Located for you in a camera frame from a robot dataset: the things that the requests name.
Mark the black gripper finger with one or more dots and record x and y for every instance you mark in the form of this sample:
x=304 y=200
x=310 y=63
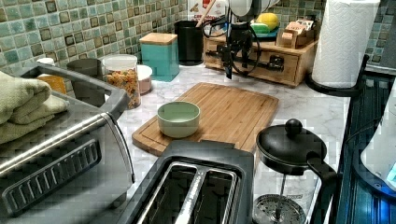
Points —
x=228 y=70

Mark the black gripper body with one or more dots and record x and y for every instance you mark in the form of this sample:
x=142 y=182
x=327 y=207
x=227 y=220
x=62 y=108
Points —
x=238 y=45

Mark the black drawer handle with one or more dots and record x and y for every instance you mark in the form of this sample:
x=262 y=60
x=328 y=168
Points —
x=244 y=65

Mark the wooden drawer organizer box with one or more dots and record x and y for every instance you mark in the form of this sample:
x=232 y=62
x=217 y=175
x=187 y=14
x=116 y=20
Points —
x=298 y=62

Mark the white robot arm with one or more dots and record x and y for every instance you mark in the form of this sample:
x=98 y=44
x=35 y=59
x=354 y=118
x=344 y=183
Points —
x=246 y=11

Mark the green sponge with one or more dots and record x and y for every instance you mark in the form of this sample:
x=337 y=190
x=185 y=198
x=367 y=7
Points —
x=260 y=28

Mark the yellow lemon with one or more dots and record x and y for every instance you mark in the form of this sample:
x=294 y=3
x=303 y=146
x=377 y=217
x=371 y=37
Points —
x=269 y=19

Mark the wooden spoon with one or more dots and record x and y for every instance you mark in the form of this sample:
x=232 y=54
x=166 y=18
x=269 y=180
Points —
x=208 y=8

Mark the black utensil holder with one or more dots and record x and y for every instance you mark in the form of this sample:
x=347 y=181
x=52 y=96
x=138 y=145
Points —
x=190 y=42

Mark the wooden tea bag box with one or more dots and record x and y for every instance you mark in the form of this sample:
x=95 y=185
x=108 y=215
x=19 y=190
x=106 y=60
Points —
x=296 y=34

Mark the green ceramic bowl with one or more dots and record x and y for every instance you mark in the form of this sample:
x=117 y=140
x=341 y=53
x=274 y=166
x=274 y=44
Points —
x=178 y=119

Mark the teal canister wooden lid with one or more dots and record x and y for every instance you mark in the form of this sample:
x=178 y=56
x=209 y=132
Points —
x=160 y=52

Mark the pink canister white lid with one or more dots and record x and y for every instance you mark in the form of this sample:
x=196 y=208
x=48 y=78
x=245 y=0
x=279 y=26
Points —
x=144 y=77

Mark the paper towel roll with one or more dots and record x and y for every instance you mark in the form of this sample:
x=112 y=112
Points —
x=343 y=39

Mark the clear pasta jar white lid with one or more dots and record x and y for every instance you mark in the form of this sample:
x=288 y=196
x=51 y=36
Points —
x=121 y=72

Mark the black toaster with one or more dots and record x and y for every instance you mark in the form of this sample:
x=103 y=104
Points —
x=195 y=183

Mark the black paper towel holder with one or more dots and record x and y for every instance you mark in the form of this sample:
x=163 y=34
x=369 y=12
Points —
x=339 y=92

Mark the black french press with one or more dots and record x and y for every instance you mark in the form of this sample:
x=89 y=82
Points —
x=290 y=150

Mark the dark grey mug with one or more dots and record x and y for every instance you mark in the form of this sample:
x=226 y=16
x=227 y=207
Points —
x=91 y=69

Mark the orange jar white lid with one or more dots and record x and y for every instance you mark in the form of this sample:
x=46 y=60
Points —
x=56 y=83

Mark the stainless toaster oven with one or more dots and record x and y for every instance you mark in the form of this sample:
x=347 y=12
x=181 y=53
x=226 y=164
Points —
x=74 y=168

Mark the folded green towel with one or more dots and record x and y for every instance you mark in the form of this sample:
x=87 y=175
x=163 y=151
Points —
x=26 y=104

